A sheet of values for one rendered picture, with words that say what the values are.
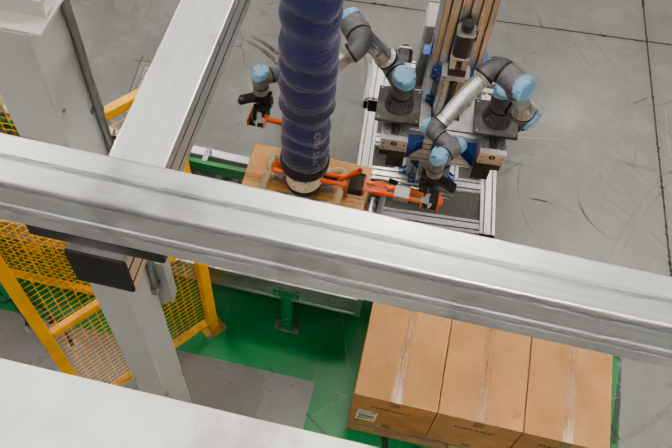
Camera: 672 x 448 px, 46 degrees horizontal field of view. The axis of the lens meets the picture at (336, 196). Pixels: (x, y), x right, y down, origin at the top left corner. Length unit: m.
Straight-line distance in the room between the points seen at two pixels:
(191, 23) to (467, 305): 0.77
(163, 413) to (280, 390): 3.41
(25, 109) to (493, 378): 2.70
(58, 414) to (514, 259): 0.61
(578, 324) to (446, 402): 2.74
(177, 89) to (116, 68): 4.22
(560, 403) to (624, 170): 2.01
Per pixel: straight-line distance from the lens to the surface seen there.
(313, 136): 3.32
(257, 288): 4.09
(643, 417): 4.73
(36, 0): 1.66
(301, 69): 2.98
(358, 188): 3.65
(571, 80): 5.85
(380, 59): 3.87
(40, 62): 1.73
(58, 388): 1.01
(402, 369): 3.87
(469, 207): 4.75
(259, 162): 3.90
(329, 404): 4.35
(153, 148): 1.37
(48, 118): 1.87
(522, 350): 4.03
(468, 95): 3.52
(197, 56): 1.49
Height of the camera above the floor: 4.14
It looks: 57 degrees down
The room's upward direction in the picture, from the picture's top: 6 degrees clockwise
